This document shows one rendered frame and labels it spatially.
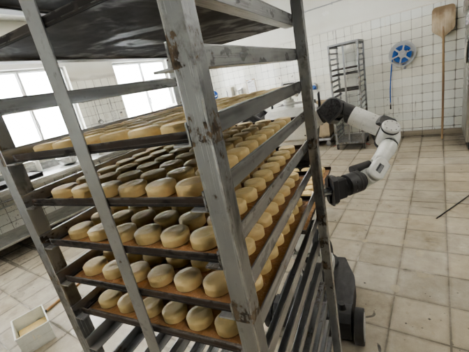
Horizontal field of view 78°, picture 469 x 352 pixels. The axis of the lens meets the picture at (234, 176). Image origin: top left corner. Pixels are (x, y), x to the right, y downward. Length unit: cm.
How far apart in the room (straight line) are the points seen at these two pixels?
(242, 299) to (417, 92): 586
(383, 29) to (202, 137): 588
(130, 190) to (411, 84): 585
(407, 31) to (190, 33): 584
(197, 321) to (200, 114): 40
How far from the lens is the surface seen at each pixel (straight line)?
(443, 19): 605
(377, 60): 616
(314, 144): 95
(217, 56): 46
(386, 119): 150
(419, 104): 618
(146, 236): 54
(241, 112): 50
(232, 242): 39
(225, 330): 58
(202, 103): 34
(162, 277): 58
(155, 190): 47
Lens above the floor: 155
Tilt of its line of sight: 17 degrees down
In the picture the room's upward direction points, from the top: 12 degrees counter-clockwise
